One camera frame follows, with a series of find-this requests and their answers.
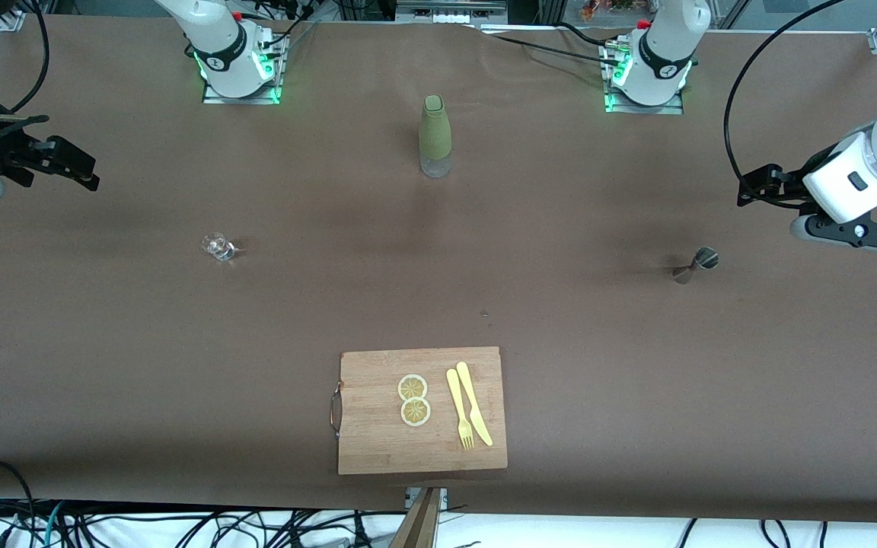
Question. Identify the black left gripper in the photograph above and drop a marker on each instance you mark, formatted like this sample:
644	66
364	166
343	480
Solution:
791	185

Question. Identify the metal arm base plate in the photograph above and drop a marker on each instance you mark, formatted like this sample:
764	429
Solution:
644	109
240	100

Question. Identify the wooden post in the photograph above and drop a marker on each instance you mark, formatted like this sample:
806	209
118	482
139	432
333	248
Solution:
417	529

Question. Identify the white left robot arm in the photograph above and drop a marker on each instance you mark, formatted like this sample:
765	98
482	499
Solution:
849	179

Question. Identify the green sleeved glass bottle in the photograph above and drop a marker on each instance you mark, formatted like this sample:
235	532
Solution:
435	129

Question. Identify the small metal bracket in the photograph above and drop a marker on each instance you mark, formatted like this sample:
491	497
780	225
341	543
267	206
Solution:
410	496

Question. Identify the steel double jigger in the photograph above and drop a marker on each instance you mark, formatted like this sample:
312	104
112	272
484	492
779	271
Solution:
705	259

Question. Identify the clear glass beaker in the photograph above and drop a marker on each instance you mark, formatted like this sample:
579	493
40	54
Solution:
218	246

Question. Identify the yellow plastic knife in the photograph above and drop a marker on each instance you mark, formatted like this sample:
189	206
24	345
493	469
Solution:
469	392

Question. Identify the brown table cover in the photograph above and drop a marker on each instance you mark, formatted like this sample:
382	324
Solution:
180	342

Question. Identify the lemon slice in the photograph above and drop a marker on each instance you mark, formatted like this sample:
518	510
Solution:
412	387
416	412

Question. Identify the yellow plastic fork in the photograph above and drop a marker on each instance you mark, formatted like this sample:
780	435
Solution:
456	396

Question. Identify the grey metal strip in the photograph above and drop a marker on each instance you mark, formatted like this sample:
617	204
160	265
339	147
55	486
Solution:
450	14

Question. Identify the wooden cutting board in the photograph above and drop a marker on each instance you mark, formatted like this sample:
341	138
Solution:
377	441

